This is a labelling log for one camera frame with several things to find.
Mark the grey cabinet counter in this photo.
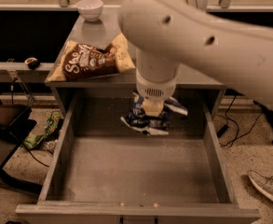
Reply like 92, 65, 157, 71
46, 6, 226, 117

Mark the open grey drawer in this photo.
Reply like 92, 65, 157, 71
16, 91, 260, 224

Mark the white bowl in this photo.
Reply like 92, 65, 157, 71
75, 0, 103, 21

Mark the brown chip bag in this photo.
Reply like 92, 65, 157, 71
48, 34, 135, 82

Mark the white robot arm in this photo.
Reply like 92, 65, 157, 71
118, 0, 273, 111

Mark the grey sneaker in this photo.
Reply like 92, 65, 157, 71
248, 171, 273, 202

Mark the green chip bag on floor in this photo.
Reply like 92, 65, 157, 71
21, 110, 63, 150

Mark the blue chip bag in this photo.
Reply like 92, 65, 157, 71
120, 91, 188, 135

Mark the black yellow tape measure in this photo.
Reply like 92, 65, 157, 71
24, 57, 40, 70

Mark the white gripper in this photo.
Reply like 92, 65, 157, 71
136, 70, 178, 117

